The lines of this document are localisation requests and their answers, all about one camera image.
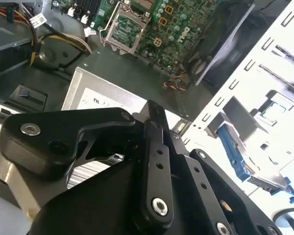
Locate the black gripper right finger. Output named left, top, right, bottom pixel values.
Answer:
left=163, top=131, right=284, bottom=235

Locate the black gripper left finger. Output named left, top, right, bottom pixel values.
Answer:
left=0, top=99, right=175, bottom=228

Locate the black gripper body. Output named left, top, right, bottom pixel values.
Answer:
left=29, top=156, right=196, bottom=235

